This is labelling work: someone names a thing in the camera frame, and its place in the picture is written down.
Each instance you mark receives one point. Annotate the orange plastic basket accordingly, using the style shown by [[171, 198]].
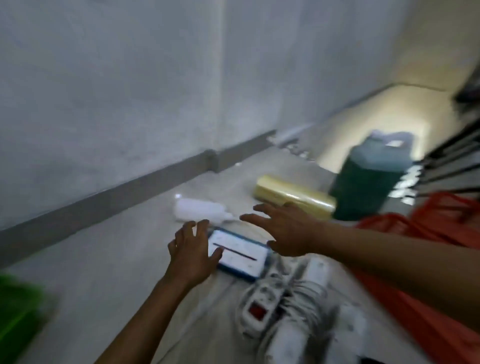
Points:
[[442, 330]]

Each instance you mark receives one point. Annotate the white power strip red switch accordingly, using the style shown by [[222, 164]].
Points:
[[258, 311]]

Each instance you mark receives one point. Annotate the translucent jug of green liquid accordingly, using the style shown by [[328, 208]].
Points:
[[363, 180]]

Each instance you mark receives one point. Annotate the person's left hand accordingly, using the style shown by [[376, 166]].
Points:
[[189, 258]]

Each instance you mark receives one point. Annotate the black metal stair railing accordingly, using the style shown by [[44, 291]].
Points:
[[450, 157]]

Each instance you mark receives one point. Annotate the person's left forearm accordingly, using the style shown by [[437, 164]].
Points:
[[146, 326]]

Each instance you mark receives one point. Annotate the person's right forearm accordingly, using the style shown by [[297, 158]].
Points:
[[405, 262]]

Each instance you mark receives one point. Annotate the yellowish clear tape roll stack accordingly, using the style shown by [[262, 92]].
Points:
[[288, 193]]

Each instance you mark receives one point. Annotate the long white power strip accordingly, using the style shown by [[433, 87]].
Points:
[[348, 330], [288, 341]]

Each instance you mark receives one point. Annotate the person's right hand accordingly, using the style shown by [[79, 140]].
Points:
[[296, 234]]

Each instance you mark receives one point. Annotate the white squeeze bottle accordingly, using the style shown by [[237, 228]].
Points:
[[198, 210]]

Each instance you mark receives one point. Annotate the blue-edged white device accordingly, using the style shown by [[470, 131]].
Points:
[[243, 253]]

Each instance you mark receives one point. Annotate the green plastic basket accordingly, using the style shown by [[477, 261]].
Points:
[[18, 318]]

